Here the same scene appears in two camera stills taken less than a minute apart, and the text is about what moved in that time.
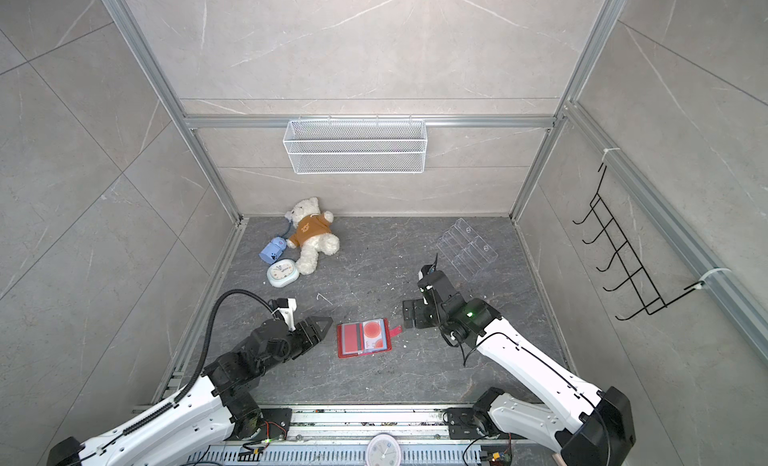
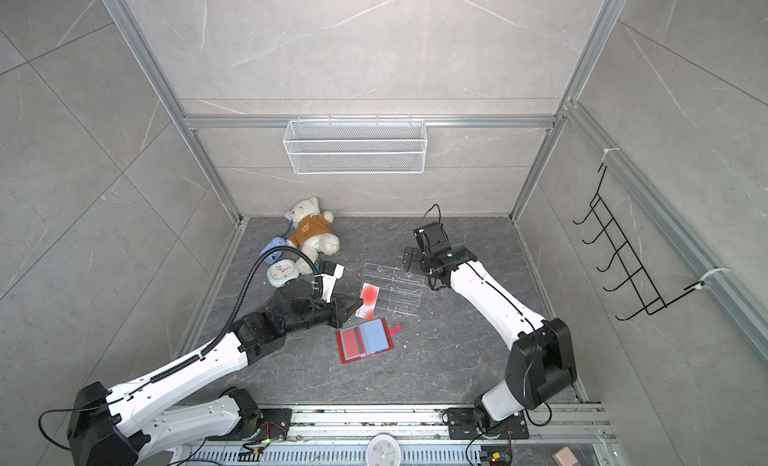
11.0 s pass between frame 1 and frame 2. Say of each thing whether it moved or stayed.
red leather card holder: stayed
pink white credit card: moved
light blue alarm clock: stayed
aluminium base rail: stayed
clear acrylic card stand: moved
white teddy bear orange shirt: stayed
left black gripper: moved
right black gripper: moved
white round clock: stayed
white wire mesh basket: stayed
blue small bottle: stayed
